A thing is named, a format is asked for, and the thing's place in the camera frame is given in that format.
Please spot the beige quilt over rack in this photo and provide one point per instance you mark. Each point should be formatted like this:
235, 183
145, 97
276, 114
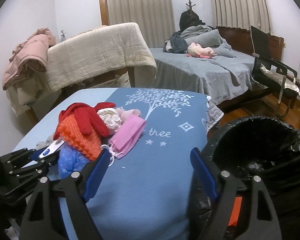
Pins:
97, 52

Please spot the left beige curtain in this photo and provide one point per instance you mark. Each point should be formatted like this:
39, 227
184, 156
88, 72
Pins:
154, 17

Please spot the pink padded jacket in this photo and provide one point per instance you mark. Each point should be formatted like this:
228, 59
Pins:
28, 57

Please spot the blue plastic bag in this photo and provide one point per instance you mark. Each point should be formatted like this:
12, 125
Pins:
70, 160

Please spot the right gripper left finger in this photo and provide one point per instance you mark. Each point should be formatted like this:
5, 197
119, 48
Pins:
43, 216

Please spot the orange bubble mesh pouch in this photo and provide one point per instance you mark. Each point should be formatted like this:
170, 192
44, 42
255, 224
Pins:
89, 146

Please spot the black office chair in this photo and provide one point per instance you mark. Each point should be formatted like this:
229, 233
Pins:
262, 55

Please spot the pink plush toy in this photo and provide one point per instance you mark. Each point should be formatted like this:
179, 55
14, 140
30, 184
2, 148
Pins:
196, 50

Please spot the white tissue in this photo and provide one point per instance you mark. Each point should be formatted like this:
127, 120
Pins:
111, 118

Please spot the pink sock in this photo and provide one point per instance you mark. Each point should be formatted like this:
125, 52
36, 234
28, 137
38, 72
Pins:
124, 114

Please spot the dark grey garment on bed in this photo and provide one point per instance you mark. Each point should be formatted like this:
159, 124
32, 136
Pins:
175, 44

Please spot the black bin with liner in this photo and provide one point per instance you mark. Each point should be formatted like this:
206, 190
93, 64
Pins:
254, 146

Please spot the pink face masks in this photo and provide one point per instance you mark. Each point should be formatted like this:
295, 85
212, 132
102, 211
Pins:
125, 138

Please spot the grey duvet pile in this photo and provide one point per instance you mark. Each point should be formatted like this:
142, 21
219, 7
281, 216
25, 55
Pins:
208, 37

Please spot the right beige curtain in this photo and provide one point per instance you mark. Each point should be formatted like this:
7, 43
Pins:
242, 14

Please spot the white blue carton box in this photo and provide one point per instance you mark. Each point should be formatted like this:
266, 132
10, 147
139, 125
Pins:
52, 148

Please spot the coat stand with black coat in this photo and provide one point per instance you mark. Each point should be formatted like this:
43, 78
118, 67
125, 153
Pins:
189, 18

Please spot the blue tree-print table cloth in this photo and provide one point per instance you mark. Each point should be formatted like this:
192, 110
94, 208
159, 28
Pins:
145, 194

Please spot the red knit gloves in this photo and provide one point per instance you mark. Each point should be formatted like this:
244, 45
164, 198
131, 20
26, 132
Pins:
86, 117

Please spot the bed with grey sheet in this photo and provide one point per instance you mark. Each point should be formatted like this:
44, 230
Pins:
222, 78

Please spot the grey quilted pad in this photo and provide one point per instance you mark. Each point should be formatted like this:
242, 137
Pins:
214, 116

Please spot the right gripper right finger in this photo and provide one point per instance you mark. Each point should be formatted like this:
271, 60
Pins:
257, 217

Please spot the beige curtain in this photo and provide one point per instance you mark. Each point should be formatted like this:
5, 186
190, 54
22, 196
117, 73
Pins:
154, 17
242, 14

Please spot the wooden headboard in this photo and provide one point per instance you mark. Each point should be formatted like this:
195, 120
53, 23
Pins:
240, 40

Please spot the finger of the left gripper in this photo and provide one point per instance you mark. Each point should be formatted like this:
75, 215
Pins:
42, 169
23, 158

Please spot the silver seat cushion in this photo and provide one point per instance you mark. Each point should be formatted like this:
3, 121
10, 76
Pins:
278, 78

